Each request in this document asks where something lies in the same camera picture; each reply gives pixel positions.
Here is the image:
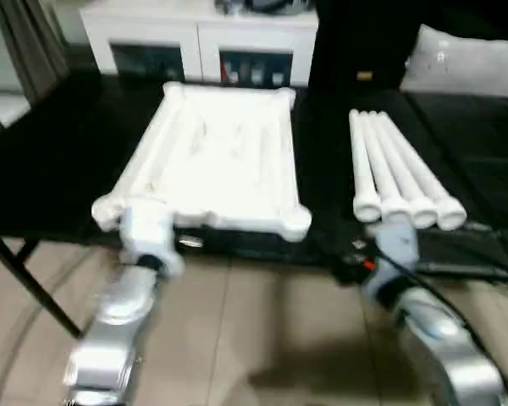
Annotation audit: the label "dark items on cabinet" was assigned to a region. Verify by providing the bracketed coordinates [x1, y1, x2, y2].
[216, 0, 314, 14]

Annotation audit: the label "black table mat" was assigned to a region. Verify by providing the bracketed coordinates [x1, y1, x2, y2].
[0, 72, 508, 284]

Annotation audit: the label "grey curtain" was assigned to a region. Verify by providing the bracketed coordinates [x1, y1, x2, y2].
[0, 0, 70, 140]

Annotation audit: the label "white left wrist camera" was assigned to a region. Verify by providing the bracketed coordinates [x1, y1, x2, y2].
[117, 203, 185, 278]

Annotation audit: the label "grey cushion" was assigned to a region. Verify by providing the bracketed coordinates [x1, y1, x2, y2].
[402, 24, 508, 99]

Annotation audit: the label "white plastic table leg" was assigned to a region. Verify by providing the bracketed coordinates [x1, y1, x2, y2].
[379, 112, 468, 232]
[368, 110, 439, 230]
[360, 110, 411, 228]
[349, 110, 382, 223]

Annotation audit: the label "white glass-door cabinet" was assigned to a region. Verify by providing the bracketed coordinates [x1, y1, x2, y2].
[79, 0, 320, 88]

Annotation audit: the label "black metal frame leg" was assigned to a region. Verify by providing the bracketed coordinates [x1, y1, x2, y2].
[0, 237, 82, 339]

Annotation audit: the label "white plastic table top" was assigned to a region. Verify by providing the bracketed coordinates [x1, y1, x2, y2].
[91, 82, 312, 244]

